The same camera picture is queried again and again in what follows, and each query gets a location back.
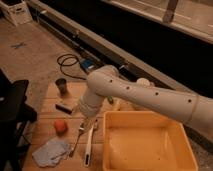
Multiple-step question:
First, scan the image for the yellow plastic bin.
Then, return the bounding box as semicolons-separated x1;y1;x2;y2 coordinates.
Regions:
103;111;198;171

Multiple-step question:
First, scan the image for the light blue towel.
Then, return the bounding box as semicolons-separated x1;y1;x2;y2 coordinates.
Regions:
32;138;70;167

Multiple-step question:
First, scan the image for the black equipment stand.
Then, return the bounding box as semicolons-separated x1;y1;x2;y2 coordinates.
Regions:
0;69;37;171

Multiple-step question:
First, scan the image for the metal cup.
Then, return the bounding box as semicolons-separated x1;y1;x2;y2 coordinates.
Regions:
55;78;68;96

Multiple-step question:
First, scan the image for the black rectangular block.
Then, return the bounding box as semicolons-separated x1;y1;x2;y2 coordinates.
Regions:
55;103;72;115

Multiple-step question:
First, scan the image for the orange round fruit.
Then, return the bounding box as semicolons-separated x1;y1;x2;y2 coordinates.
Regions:
54;120;68;135

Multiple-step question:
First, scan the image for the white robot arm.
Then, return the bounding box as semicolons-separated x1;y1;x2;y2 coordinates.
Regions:
78;65;213;143

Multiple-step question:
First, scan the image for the metal spoon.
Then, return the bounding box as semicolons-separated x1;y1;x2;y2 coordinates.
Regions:
69;122;85;157

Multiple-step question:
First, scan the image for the blue power box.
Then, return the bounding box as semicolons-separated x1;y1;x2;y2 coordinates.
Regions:
80;59;99;73

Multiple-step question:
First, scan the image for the green chili pepper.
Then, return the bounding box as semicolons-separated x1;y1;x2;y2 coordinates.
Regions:
107;96;113;104

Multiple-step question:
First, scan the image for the white cardboard box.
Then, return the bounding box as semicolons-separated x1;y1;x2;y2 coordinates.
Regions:
0;0;32;26

